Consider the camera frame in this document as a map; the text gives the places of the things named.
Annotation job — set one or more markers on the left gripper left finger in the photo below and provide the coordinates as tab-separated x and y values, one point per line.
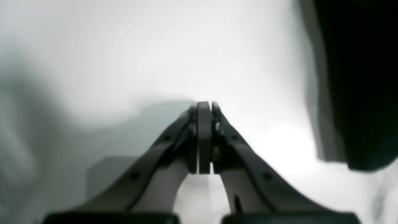
145	193

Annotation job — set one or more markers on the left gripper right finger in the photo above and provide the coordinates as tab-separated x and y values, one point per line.
257	194

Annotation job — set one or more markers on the black T-shirt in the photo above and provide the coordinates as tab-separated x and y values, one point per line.
360	38

